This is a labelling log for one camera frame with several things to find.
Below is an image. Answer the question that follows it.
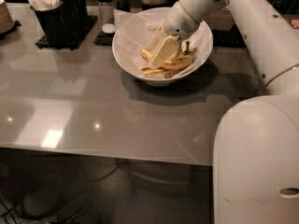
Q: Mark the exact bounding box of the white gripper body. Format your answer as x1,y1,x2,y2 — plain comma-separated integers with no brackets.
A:
163,2,200,40

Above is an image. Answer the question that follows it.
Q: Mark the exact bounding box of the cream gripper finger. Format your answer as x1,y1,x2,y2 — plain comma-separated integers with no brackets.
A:
149,36,178,67
148,24,167,51

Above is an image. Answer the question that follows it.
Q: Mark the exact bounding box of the yellow banana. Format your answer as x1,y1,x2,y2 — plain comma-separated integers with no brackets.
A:
138,41,197,78
140,41,196,70

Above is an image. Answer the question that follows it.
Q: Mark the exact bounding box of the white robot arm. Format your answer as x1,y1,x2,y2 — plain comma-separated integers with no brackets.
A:
163,0,299,224

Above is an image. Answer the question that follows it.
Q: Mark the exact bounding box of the white bowl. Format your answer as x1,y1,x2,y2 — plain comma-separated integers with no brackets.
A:
111,7,215,87

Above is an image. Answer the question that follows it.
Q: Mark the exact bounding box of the white paper liner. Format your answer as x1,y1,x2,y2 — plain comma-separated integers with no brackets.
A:
113,7,213,78

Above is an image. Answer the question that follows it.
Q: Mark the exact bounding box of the white round lid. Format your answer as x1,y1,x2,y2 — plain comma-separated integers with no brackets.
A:
102,23,116,34

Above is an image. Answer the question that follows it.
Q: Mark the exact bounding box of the small black mat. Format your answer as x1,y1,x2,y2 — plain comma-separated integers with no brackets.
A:
93,31,114,46

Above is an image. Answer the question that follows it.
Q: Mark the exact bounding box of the glass shaker with black lid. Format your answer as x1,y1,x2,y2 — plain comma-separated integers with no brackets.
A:
97,0,114,25

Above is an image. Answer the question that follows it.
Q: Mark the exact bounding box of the black rubber mat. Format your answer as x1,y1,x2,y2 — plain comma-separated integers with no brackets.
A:
36,15,98,50

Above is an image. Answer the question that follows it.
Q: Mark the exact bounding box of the rear black cutlery holder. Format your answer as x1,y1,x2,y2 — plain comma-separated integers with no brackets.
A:
65,0,88,25

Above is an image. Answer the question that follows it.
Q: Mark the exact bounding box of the black cutlery holder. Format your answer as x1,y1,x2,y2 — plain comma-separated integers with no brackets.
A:
65,0,88,25
31,0,77,32

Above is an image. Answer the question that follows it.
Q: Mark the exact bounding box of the front black cutlery holder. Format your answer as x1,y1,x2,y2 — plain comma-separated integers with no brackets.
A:
31,0,77,32

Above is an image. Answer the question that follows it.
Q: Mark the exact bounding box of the brown paper cup stack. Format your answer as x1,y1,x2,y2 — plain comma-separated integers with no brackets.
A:
0,0,15,34

